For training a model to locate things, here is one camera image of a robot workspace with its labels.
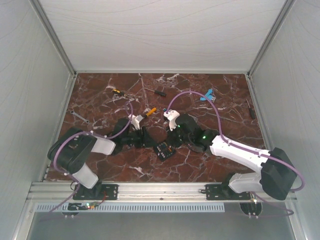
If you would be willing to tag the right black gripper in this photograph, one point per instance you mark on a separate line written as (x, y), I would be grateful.
(170, 139)

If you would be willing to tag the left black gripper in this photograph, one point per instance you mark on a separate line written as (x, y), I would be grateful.
(145, 139)

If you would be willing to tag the black fuse box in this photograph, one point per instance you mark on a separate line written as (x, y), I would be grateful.
(164, 151)

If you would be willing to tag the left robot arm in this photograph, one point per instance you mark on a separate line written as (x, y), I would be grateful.
(70, 153)

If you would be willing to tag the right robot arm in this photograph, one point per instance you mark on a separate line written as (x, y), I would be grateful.
(272, 170)

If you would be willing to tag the blue plastic connector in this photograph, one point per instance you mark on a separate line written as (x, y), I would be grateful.
(210, 95)

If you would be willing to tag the yellow black screwdriver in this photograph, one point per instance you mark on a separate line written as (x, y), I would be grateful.
(118, 94)

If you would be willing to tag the thin black screwdriver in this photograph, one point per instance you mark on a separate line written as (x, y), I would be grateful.
(251, 110)

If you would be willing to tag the silver wrench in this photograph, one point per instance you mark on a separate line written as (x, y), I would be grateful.
(80, 117)

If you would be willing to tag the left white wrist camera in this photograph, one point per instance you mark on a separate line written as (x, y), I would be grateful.
(135, 120)

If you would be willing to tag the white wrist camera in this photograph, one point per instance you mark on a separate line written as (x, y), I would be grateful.
(135, 120)
(171, 116)

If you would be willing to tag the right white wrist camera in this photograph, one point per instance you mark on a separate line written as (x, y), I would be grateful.
(171, 116)

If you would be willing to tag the orange handled screwdriver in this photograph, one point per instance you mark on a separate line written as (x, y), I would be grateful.
(149, 113)

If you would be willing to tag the black handled screwdriver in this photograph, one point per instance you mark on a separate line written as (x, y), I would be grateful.
(160, 93)

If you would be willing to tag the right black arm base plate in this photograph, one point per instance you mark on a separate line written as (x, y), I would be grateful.
(215, 192)

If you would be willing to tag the slotted grey cable duct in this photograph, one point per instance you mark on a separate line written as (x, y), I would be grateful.
(108, 207)

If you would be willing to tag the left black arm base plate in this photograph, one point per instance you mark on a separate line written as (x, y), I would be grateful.
(110, 191)

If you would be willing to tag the aluminium rail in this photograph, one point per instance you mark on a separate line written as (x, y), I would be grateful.
(131, 192)

